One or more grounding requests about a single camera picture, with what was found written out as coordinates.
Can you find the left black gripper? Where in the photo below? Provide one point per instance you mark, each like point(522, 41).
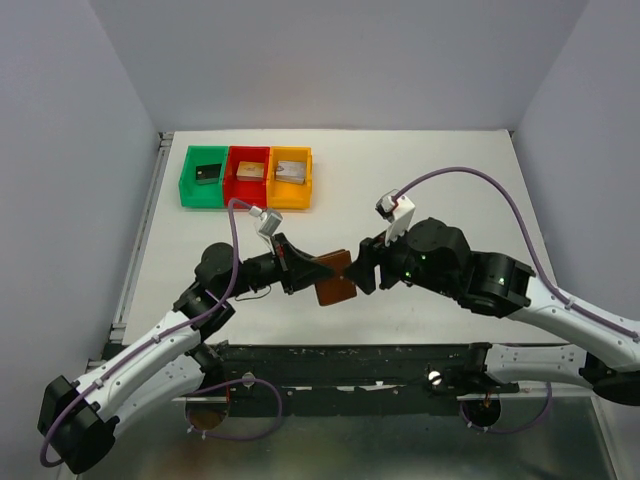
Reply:
point(294, 267)

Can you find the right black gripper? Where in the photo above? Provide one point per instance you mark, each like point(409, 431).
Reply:
point(372, 252)

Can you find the brown leather card holder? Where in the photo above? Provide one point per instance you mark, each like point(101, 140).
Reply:
point(338, 288)

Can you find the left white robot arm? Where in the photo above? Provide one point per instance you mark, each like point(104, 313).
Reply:
point(79, 419)

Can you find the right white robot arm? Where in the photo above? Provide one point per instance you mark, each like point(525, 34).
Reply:
point(437, 257)

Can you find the silver card stack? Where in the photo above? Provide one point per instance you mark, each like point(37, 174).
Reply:
point(291, 172)

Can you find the gold card stack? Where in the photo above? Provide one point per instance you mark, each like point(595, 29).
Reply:
point(250, 171)

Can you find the black card stack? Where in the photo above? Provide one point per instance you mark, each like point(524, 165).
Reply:
point(208, 174)

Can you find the orange plastic bin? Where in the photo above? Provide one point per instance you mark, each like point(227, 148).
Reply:
point(288, 196)

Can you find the red plastic bin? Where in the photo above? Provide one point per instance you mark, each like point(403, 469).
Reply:
point(250, 192)

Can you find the green plastic bin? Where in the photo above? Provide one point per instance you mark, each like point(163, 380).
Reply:
point(195, 196)

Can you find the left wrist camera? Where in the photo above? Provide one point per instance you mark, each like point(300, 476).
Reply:
point(267, 221)

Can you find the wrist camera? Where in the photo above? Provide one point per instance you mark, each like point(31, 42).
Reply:
point(267, 221)
point(397, 209)

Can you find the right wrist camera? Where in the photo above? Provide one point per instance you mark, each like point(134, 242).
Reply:
point(397, 209)

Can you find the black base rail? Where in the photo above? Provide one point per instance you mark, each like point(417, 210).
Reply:
point(342, 380)

